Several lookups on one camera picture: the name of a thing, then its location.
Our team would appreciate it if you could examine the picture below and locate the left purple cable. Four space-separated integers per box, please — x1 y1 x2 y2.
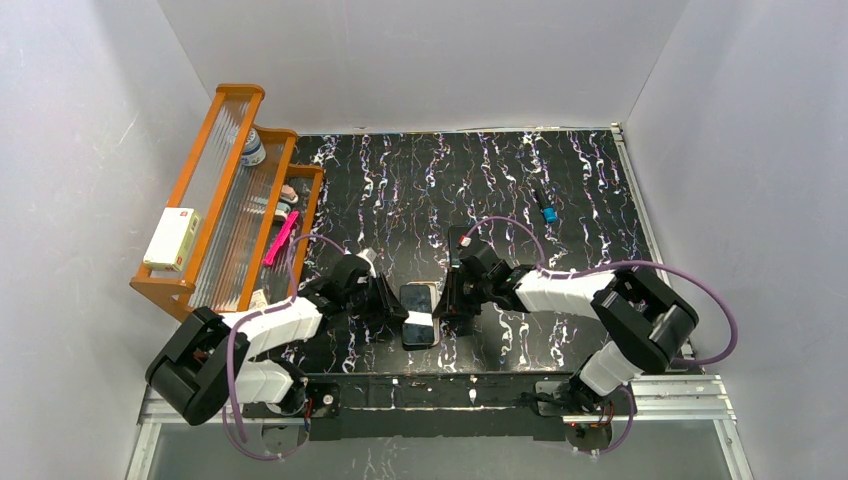
221 233 349 462

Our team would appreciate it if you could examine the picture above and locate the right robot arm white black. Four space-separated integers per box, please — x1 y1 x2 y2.
434 245 699 409

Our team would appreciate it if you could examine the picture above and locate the small pink white item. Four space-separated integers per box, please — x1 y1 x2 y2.
279 184 299 204

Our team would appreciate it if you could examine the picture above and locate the white red box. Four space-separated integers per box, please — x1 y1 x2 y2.
142 207 202 272

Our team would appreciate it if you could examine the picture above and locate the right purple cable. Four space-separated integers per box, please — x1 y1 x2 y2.
460 217 739 458

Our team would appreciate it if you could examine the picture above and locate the white blue bottle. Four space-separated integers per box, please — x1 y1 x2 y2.
240 128 267 167

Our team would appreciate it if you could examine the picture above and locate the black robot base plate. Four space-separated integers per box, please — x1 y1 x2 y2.
241 372 637 443

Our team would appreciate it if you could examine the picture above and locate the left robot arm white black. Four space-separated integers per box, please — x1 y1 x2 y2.
145 252 409 426

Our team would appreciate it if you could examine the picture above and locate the purple cable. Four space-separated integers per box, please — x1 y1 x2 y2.
221 233 349 462
460 217 739 458

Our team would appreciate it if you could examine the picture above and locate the small orange white box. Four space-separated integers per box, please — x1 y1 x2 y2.
248 289 269 310

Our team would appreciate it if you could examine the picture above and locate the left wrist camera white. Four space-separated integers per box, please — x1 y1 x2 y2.
357 248 377 270

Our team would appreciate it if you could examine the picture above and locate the black phone case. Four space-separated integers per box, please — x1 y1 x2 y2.
448 225 481 268

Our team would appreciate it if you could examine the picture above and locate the blue black marker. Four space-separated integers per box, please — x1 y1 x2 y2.
533 188 558 225

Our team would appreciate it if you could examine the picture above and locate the orange wooden shelf rack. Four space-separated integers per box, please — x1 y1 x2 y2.
130 83 325 322

